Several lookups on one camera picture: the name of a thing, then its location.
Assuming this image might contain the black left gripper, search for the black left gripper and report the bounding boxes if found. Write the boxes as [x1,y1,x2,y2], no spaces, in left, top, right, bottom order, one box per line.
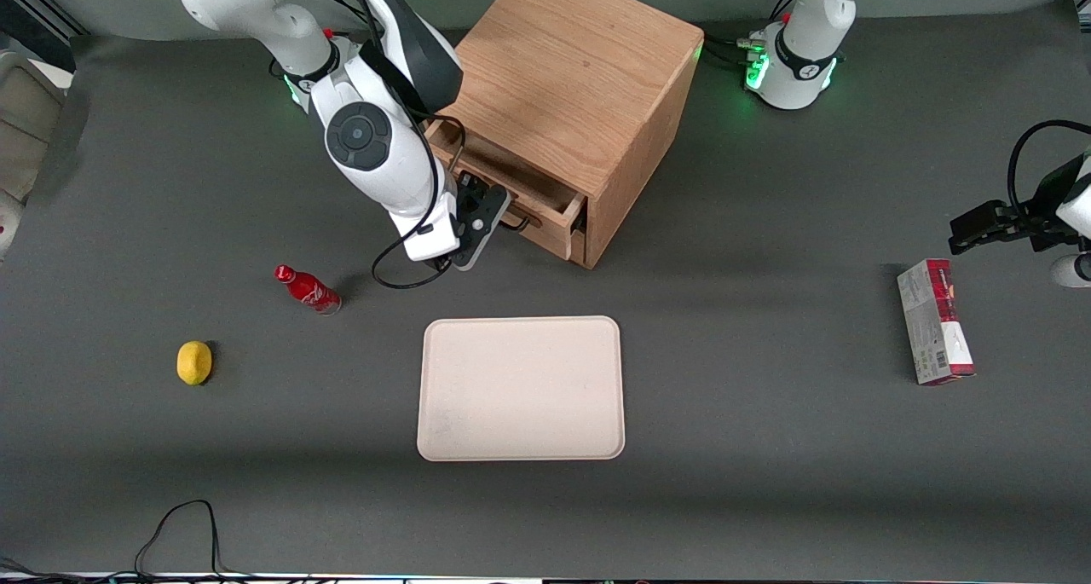
[948,153,1090,256]

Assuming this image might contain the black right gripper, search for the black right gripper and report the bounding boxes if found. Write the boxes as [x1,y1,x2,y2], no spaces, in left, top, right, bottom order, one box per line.
[454,172,501,244]

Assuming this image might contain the wooden drawer with worn handle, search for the wooden drawer with worn handle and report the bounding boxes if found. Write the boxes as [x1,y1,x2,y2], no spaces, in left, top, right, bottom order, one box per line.
[424,117,589,263]

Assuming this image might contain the oak wooden drawer cabinet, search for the oak wooden drawer cabinet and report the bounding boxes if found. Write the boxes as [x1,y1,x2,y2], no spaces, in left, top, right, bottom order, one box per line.
[424,0,705,270]

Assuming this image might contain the grey and red carton box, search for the grey and red carton box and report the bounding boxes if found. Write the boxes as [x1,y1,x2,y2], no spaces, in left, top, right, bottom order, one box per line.
[896,258,978,387]

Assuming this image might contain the red cola bottle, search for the red cola bottle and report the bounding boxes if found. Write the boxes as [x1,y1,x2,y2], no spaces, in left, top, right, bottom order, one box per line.
[274,264,343,316]

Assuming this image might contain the cream rectangular tray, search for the cream rectangular tray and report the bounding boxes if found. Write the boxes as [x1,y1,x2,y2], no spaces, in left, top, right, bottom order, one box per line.
[416,315,626,463]

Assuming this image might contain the yellow lemon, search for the yellow lemon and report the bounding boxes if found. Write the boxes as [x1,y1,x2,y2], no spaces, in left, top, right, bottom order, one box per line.
[176,340,214,387]

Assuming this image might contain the beige background box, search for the beige background box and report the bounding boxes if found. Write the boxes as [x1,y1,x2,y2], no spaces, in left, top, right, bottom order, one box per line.
[0,49,69,205]

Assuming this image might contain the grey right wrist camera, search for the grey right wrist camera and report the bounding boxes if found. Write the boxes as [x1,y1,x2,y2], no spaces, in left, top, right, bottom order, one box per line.
[449,188,513,272]

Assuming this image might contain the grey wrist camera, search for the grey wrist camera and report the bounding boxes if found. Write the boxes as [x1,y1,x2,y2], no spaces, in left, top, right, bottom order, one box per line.
[449,188,513,272]
[1051,255,1091,289]

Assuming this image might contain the black left arm wrist cable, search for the black left arm wrist cable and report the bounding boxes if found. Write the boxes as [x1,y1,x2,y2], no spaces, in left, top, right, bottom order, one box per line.
[1007,119,1091,214]

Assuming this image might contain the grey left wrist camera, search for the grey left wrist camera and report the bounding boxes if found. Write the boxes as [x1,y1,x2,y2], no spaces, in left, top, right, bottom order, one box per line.
[1051,255,1091,289]

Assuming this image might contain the black right arm base cables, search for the black right arm base cables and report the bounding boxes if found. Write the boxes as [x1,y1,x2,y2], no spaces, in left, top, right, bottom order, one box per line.
[269,0,376,80]

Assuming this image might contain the black arm base cables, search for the black arm base cables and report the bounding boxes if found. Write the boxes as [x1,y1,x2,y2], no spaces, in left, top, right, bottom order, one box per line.
[269,0,376,80]
[702,0,799,72]

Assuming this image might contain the black left arm base cables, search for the black left arm base cables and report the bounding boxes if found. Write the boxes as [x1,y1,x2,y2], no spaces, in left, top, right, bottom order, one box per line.
[702,0,799,72]

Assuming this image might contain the black looped floor cable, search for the black looped floor cable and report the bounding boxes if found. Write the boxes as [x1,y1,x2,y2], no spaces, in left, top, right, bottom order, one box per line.
[134,499,229,580]

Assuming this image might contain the aluminium frame rail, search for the aluminium frame rail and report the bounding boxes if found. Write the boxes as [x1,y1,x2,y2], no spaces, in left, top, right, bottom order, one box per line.
[0,0,91,41]

